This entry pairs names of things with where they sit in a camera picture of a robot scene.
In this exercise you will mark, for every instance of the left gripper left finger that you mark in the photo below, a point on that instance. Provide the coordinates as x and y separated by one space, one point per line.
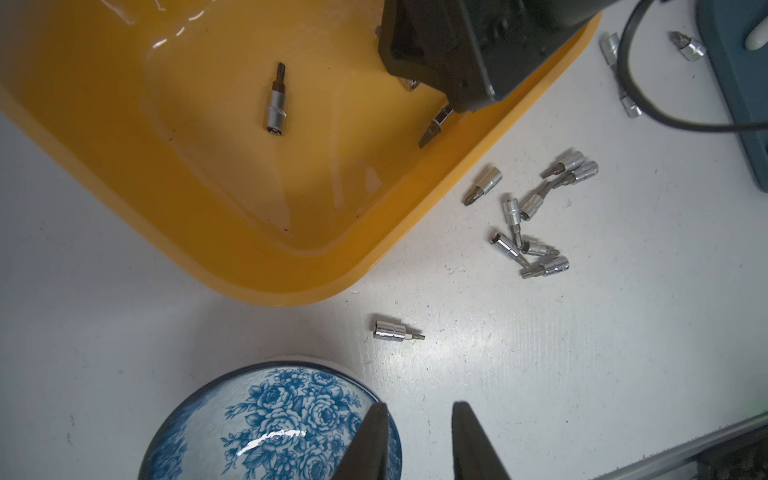
366 457

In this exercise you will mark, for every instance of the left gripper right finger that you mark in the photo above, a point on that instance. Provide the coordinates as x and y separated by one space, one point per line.
473 454

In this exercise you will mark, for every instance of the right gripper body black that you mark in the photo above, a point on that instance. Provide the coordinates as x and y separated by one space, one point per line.
477 52

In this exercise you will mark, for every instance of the silver socket bit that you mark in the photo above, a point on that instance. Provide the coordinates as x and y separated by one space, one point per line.
513 218
535 248
535 200
507 246
436 125
609 46
394 332
630 107
689 47
488 180
566 162
547 268
275 116

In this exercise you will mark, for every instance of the yellow plastic storage box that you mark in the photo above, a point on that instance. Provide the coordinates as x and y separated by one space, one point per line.
158 108

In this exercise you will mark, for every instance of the blue white ceramic bowl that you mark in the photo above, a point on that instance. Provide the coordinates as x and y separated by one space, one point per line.
279 419

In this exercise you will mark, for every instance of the teal tray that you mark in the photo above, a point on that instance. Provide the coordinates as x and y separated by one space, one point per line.
741 73

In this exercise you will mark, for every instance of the aluminium front rail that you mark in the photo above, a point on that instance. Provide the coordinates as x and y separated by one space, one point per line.
676 457

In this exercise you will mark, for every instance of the white handled knife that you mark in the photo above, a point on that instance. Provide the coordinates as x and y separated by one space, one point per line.
757 38

